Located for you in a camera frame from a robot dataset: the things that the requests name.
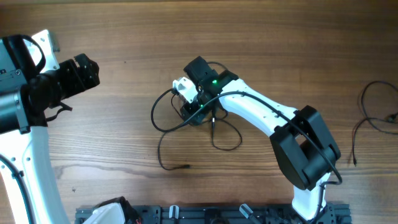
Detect black usb cables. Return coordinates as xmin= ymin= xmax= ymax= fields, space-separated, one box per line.
xmin=157 ymin=61 xmax=243 ymax=172

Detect separated black usb cable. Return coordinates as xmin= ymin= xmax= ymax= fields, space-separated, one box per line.
xmin=351 ymin=80 xmax=398 ymax=167

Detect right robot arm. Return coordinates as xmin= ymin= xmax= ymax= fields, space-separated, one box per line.
xmin=172 ymin=57 xmax=342 ymax=222

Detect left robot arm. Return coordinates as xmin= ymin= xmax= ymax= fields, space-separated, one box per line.
xmin=1 ymin=34 xmax=100 ymax=223

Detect left camera black cable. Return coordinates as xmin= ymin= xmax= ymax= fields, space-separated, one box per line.
xmin=0 ymin=154 xmax=35 ymax=224

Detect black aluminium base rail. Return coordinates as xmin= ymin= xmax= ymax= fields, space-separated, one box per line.
xmin=74 ymin=202 xmax=352 ymax=224

